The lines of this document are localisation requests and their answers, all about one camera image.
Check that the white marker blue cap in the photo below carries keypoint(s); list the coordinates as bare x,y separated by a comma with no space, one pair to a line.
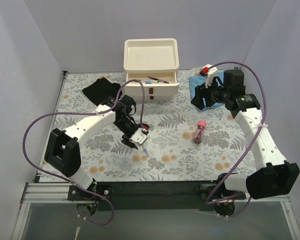
146,82

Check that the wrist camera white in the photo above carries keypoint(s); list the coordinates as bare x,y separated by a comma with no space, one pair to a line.
140,136
208,72

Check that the pink-capped tube of pencils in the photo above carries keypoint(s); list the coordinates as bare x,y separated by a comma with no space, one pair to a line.
197,138

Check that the black folded cloth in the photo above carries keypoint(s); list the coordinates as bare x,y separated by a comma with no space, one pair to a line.
100,90

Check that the aluminium rail frame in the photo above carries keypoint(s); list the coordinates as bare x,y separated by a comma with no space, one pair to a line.
47,214

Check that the floral patterned table mat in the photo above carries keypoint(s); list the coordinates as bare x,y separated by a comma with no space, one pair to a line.
173,156

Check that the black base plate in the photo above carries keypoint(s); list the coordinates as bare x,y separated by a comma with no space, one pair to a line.
152,195

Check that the cream three-drawer organizer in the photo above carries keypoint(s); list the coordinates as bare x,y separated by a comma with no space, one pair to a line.
153,57

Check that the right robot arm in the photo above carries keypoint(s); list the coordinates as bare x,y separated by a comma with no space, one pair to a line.
274,175

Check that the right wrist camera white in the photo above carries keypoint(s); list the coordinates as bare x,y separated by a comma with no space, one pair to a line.
208,72

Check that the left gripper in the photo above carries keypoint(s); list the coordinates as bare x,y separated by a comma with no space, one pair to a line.
129,135

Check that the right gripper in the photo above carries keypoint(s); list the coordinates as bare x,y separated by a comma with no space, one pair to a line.
204,94

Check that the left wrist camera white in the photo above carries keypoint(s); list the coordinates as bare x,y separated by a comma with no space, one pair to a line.
140,136

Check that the blue folded cloth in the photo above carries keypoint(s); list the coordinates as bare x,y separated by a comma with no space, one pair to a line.
198,80

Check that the purple clear pen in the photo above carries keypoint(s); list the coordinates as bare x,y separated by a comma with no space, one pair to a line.
159,80

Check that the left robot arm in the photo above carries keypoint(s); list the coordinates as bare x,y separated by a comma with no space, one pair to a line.
63,151

